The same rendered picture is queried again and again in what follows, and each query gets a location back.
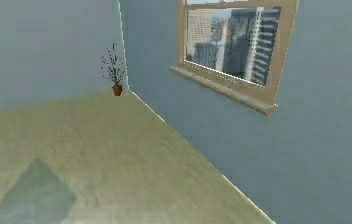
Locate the beige framed window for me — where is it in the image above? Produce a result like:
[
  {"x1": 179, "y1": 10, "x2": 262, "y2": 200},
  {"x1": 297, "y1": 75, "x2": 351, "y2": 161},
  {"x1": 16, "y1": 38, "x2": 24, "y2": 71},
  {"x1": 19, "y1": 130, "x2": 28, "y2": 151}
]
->
[{"x1": 169, "y1": 0, "x2": 300, "y2": 117}]

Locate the house plant in brown pot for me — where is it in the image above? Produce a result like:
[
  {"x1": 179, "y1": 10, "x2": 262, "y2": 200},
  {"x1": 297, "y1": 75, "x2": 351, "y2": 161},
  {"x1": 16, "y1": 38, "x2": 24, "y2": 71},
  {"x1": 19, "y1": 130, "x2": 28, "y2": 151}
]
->
[{"x1": 99, "y1": 42, "x2": 128, "y2": 97}]

